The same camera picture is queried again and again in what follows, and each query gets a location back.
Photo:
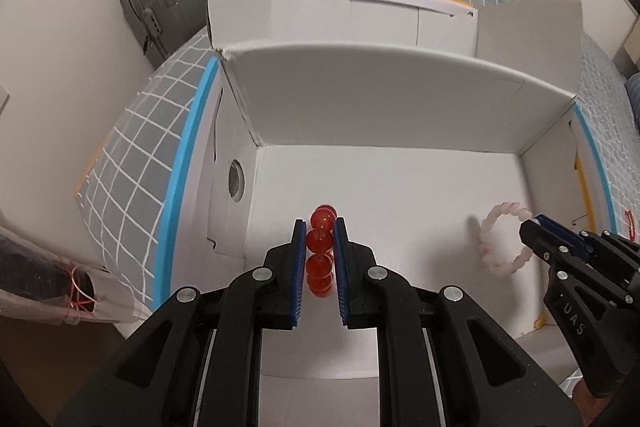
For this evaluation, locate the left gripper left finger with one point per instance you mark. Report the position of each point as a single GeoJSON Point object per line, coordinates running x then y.
{"type": "Point", "coordinates": [196, 360]}

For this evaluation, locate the grey suitcase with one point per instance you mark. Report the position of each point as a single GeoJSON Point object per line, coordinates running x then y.
{"type": "Point", "coordinates": [162, 26]}

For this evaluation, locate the open white cardboard box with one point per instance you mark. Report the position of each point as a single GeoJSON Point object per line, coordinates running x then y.
{"type": "Point", "coordinates": [412, 124]}

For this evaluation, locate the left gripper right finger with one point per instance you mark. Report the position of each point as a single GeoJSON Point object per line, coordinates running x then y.
{"type": "Point", "coordinates": [442, 360]}

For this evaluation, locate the blue striped bolster pillow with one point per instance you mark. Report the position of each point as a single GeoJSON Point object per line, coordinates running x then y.
{"type": "Point", "coordinates": [632, 86]}

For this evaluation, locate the grey checked bed sheet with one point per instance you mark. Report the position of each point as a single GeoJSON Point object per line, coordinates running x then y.
{"type": "Point", "coordinates": [123, 196]}

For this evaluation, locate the person's right hand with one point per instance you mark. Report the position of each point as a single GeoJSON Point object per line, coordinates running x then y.
{"type": "Point", "coordinates": [589, 406]}

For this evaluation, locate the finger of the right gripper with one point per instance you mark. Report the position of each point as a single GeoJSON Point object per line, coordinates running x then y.
{"type": "Point", "coordinates": [555, 228]}
{"type": "Point", "coordinates": [537, 239]}

